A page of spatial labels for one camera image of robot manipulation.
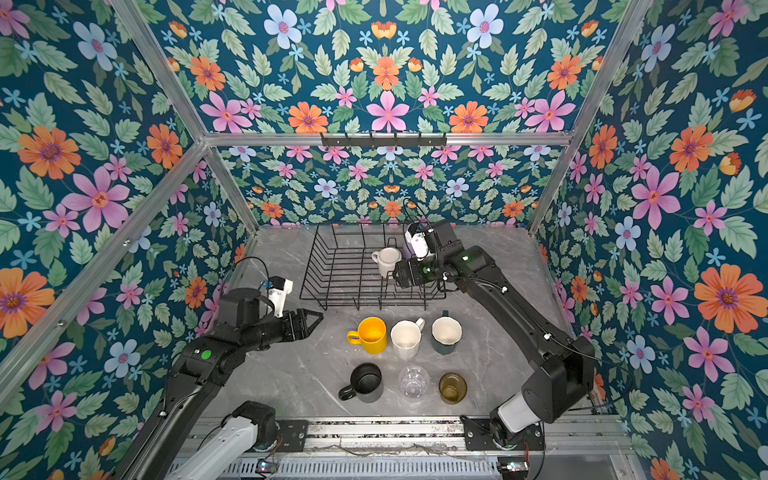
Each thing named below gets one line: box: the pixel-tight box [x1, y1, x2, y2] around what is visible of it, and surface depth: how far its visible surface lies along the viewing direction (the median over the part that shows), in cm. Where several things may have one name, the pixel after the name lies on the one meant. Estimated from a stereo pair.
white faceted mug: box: [390, 318, 425, 361], surface depth 84 cm
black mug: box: [338, 363, 384, 403], surface depth 78 cm
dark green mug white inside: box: [431, 310, 463, 355], surface depth 84 cm
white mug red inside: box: [371, 247, 402, 279], surface depth 100 cm
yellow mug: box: [346, 316, 388, 355], surface depth 86 cm
